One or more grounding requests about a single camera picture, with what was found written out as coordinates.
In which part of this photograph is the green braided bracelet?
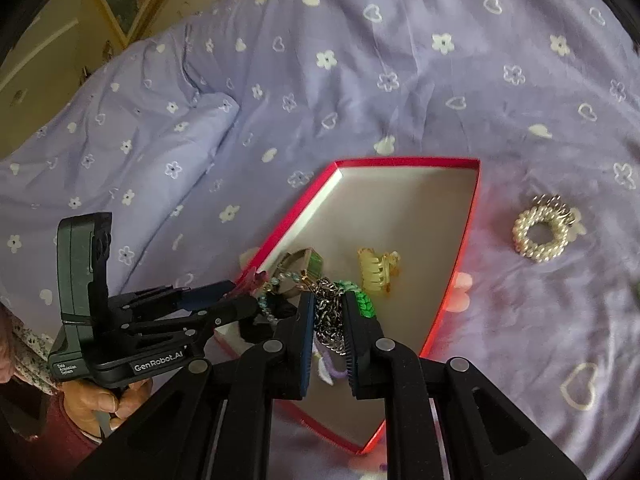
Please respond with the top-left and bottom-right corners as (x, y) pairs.
(333, 278), (378, 320)

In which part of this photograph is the purple floral duvet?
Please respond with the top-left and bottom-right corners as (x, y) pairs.
(1, 0), (639, 479)

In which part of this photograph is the person's left hand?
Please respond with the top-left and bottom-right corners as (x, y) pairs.
(60, 378), (153, 438)

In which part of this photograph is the black mounted camera box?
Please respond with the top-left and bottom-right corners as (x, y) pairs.
(48, 212), (112, 382)

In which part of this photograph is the purple white hair clip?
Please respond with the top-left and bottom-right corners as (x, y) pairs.
(312, 344), (348, 386)

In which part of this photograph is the gold bangle watch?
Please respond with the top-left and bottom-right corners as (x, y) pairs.
(272, 247), (323, 285)

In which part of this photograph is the yellow hair claw clip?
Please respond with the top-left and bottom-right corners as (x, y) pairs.
(358, 248), (401, 296)

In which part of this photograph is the pearl bead bracelet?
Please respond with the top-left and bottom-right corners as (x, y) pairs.
(510, 193), (580, 265)

